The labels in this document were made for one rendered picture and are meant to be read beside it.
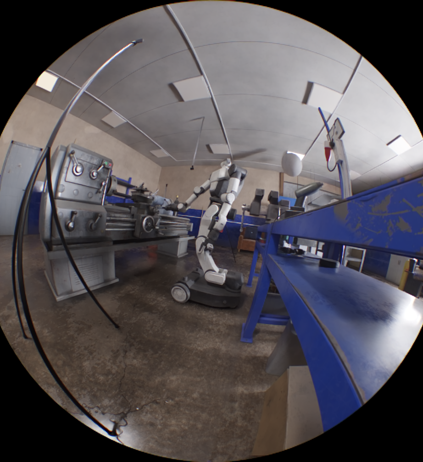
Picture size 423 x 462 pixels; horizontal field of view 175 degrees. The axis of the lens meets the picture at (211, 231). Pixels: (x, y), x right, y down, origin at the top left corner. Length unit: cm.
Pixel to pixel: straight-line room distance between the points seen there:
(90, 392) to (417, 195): 102
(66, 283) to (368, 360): 159
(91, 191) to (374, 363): 162
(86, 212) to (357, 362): 143
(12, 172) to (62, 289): 368
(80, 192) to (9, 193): 344
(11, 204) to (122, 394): 435
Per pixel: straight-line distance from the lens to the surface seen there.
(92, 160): 148
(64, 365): 102
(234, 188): 121
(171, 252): 304
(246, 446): 83
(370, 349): 25
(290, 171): 437
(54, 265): 139
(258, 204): 100
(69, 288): 151
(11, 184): 462
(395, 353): 28
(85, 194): 143
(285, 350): 81
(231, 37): 267
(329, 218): 26
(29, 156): 469
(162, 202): 258
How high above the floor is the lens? 79
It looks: 3 degrees down
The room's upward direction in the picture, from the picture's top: 8 degrees clockwise
